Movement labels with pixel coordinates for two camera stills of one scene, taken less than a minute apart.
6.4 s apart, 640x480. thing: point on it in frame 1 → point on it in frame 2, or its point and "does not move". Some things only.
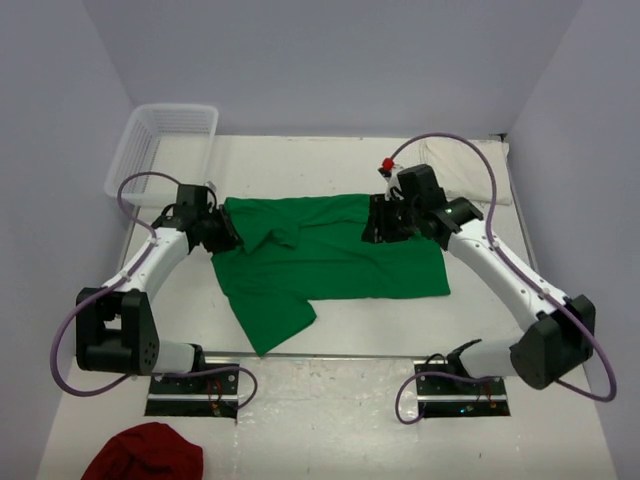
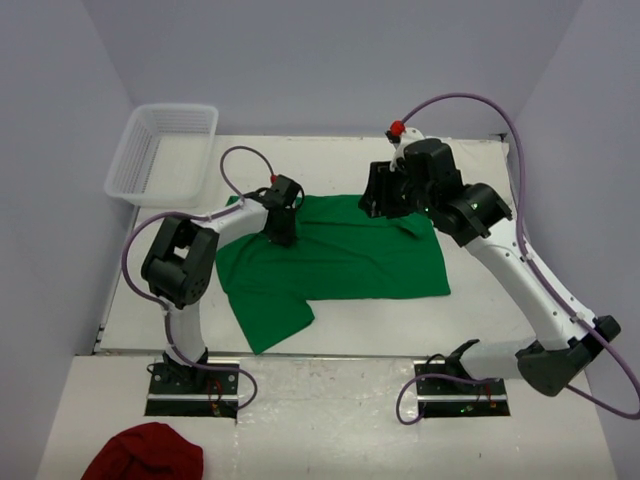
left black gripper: (228, 238) → (287, 237)
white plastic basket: (179, 141) does not move
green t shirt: (297, 249) does not move
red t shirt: (151, 451) does not move
